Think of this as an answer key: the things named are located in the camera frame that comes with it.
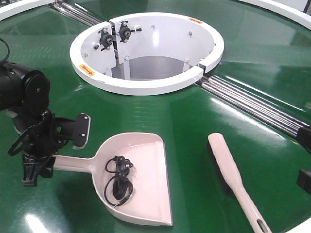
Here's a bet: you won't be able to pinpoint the pink hand broom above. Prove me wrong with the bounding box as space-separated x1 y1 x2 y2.
207 133 271 233

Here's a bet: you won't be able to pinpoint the white outer rim left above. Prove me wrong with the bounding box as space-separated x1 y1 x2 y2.
0 0 55 21

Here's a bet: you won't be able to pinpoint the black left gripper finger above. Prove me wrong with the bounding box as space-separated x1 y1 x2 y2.
22 154 53 186

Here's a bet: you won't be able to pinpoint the orange arrow sticker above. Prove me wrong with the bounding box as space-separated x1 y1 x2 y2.
188 17 204 24
79 64 96 77

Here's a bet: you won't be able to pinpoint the top left steel rollers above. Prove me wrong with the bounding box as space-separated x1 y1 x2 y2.
50 0 102 27

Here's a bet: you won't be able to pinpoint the white rim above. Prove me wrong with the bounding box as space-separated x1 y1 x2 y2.
241 0 311 30
0 0 55 21

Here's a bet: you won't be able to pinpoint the left black bearing mount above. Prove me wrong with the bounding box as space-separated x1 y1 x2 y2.
98 28 113 51

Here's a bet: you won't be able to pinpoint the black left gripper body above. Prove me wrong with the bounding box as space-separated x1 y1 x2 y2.
13 109 74 160

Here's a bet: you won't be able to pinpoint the white central hub ring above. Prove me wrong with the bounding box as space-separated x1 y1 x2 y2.
69 12 225 96

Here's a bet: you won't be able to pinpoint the right black bearing mount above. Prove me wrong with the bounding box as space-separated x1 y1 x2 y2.
117 20 142 43

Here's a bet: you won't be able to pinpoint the white outer rim right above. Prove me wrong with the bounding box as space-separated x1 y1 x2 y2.
241 0 311 30

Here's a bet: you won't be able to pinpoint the orange arrow sticker back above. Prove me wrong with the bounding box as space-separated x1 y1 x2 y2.
188 17 204 24

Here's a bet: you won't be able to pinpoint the orange arrow sticker front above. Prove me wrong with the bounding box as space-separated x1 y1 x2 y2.
79 64 96 77

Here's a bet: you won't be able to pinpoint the pink plastic dustpan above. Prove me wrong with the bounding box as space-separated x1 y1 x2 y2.
53 132 173 226

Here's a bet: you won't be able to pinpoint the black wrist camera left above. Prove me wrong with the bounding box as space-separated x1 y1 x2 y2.
71 113 91 150

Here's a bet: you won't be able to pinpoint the black bearing mount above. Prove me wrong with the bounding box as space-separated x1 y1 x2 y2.
117 20 142 43
98 28 113 51

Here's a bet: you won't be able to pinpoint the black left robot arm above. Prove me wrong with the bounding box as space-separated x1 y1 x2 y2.
0 62 74 187

